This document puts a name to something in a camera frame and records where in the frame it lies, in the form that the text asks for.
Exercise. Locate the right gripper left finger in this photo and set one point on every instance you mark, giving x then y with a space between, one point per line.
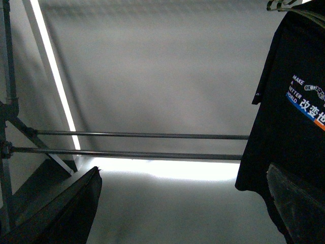
67 218

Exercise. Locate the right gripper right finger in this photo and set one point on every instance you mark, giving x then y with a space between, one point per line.
300 205

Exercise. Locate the black printed t-shirt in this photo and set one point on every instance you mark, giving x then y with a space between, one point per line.
289 126

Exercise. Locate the shiny metal clothes hanger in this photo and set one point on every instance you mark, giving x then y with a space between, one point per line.
279 5

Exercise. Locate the upper horizontal metal rod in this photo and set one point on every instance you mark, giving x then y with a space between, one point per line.
144 135

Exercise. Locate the grey metal clothes rack frame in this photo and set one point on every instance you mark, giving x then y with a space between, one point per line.
9 112

